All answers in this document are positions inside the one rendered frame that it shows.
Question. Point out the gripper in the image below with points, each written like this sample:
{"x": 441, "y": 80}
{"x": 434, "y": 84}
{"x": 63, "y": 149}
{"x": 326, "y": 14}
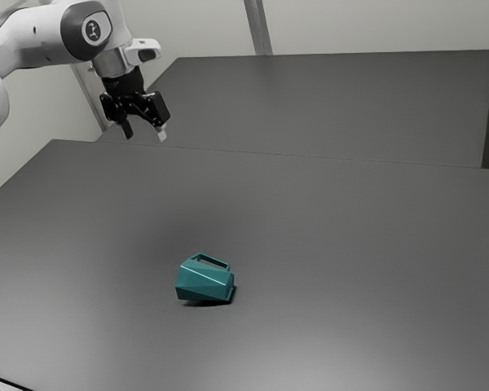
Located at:
{"x": 124, "y": 89}

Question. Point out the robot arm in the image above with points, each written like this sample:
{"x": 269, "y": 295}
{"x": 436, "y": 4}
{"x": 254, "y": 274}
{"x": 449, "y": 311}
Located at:
{"x": 32, "y": 38}

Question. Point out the teal faceted mug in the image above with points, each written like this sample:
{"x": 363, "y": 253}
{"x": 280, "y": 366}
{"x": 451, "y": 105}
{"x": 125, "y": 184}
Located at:
{"x": 203, "y": 285}

